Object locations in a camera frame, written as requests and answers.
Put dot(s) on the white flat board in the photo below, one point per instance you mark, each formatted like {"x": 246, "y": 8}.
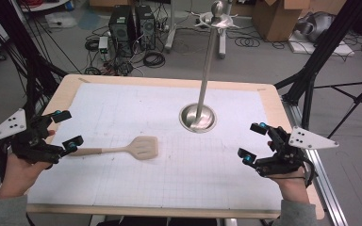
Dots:
{"x": 336, "y": 49}

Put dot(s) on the person's left hand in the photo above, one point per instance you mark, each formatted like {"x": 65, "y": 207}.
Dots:
{"x": 17, "y": 177}

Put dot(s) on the beige slotted spatula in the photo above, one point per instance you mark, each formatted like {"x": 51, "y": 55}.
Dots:
{"x": 144, "y": 147}

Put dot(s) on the low cardboard box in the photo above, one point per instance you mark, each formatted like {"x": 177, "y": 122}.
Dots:
{"x": 110, "y": 2}

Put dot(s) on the aluminium frame rail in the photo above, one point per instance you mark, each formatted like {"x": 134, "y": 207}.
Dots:
{"x": 323, "y": 188}

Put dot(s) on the black computer tower white label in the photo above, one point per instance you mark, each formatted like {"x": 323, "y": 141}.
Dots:
{"x": 121, "y": 34}

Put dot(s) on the white power adapter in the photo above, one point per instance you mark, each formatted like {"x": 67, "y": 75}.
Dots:
{"x": 103, "y": 45}

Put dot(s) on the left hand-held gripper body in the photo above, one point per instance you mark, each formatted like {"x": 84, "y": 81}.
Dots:
{"x": 31, "y": 144}

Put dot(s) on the black tripod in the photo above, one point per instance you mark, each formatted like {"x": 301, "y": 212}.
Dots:
{"x": 358, "y": 97}

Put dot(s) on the grey rounded device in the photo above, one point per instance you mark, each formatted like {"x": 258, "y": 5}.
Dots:
{"x": 317, "y": 26}

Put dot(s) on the round white table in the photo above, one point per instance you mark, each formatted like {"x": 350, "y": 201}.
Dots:
{"x": 48, "y": 4}

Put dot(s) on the large cardboard box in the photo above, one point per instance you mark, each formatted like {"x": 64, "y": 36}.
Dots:
{"x": 276, "y": 19}

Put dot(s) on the white metal frame leg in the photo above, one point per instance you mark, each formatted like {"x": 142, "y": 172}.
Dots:
{"x": 222, "y": 44}
{"x": 171, "y": 31}

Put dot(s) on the black truss stand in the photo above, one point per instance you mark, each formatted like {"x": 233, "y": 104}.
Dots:
{"x": 28, "y": 56}
{"x": 323, "y": 47}

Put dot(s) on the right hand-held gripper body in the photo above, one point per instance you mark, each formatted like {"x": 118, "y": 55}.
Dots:
{"x": 283, "y": 160}

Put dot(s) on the white grid mat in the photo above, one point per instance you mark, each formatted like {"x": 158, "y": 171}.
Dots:
{"x": 122, "y": 103}

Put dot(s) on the metal utensil stand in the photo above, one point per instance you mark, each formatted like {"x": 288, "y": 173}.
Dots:
{"x": 205, "y": 78}

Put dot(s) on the person's right hand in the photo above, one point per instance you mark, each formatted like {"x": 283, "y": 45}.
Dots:
{"x": 293, "y": 188}

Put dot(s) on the clear plastic bag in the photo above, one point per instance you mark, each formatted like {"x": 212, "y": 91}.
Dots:
{"x": 61, "y": 20}

